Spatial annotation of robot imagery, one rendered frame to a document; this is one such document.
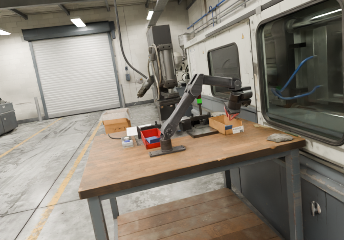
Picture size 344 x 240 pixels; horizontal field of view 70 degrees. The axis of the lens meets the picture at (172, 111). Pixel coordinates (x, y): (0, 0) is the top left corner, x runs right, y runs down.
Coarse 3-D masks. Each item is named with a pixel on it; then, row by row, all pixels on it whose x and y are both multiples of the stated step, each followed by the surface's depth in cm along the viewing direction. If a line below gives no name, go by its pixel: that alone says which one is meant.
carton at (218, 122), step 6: (210, 120) 169; (216, 120) 174; (222, 120) 175; (228, 120) 168; (234, 120) 159; (240, 120) 152; (216, 126) 161; (222, 126) 151; (234, 126) 161; (240, 126) 151; (222, 132) 153; (228, 132) 150; (234, 132) 151
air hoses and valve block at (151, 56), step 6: (114, 0) 198; (120, 36) 201; (120, 42) 202; (150, 48) 170; (156, 48) 161; (150, 54) 172; (126, 60) 202; (150, 60) 173; (132, 66) 202; (138, 72) 201; (150, 78) 188; (156, 78) 170; (156, 102) 192
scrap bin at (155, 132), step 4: (156, 128) 168; (144, 132) 166; (148, 132) 167; (152, 132) 167; (156, 132) 168; (160, 132) 156; (144, 136) 166; (148, 136) 167; (152, 136) 168; (156, 136) 168; (144, 140) 145; (144, 144) 150; (148, 144) 143; (152, 144) 143; (156, 144) 144; (148, 148) 143; (152, 148) 143
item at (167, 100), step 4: (168, 88) 169; (172, 88) 168; (164, 92) 190; (168, 92) 171; (172, 92) 170; (176, 92) 168; (168, 96) 165; (172, 96) 166; (176, 96) 169; (180, 96) 176; (160, 100) 169; (164, 100) 166; (168, 100) 166; (172, 100) 167; (176, 100) 168; (160, 104) 166; (164, 104) 166; (168, 104) 167; (172, 104) 171
